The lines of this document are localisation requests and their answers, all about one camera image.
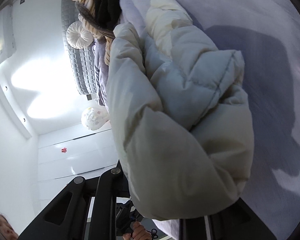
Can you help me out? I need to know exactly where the black garment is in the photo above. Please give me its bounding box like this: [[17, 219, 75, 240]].
[[95, 0, 122, 30]]

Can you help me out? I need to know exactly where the grey quilted headboard pillow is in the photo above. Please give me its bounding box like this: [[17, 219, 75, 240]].
[[61, 0, 97, 95]]

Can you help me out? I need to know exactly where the white wardrobe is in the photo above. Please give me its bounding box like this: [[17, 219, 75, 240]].
[[36, 127, 121, 183]]

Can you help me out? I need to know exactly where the lavender bed blanket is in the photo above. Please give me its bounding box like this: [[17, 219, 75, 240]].
[[93, 0, 300, 240]]

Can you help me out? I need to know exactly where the person face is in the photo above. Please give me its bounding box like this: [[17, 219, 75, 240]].
[[0, 214, 19, 240]]

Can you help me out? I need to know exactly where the person left hand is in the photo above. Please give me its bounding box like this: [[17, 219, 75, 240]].
[[122, 222, 152, 240]]

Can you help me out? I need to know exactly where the round white cushion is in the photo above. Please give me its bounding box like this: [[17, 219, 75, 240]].
[[66, 21, 94, 49]]

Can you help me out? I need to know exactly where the cream quilted down jacket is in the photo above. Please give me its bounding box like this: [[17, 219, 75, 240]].
[[107, 0, 254, 220]]

